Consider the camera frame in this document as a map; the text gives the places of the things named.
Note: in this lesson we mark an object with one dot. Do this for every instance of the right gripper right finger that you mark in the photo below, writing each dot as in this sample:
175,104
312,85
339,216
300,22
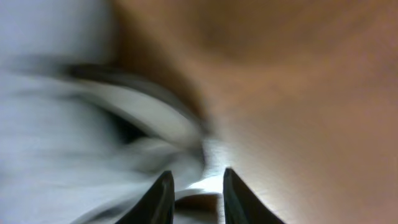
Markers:
241,206

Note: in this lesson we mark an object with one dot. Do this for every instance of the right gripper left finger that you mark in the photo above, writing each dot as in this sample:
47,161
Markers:
156,206

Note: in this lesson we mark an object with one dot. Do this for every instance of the grey shorts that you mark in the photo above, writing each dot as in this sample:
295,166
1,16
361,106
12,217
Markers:
82,140

